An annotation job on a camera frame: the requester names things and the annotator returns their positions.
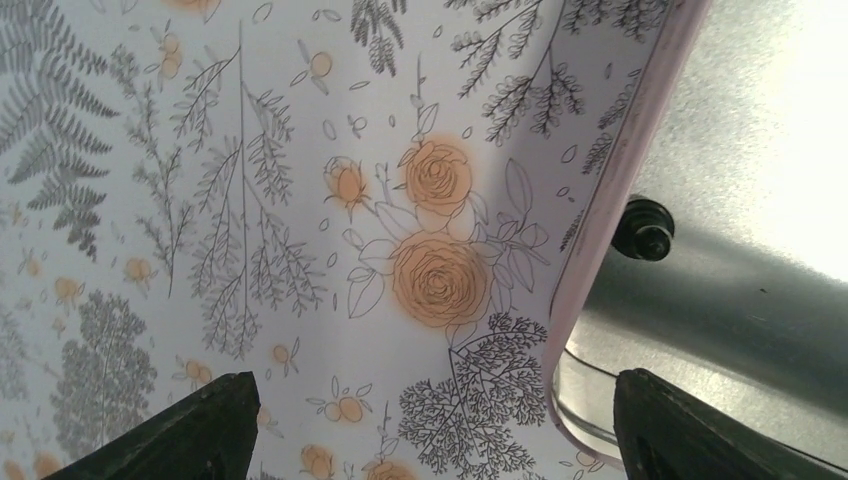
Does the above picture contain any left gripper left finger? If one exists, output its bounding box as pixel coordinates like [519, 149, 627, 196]
[49, 371, 260, 480]

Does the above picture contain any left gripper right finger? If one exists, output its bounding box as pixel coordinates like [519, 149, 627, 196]
[613, 368, 847, 480]

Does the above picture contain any pink metal tray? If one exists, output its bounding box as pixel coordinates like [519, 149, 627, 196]
[548, 1, 847, 471]

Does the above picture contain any floral tablecloth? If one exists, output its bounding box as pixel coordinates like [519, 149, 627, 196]
[1, 1, 671, 479]

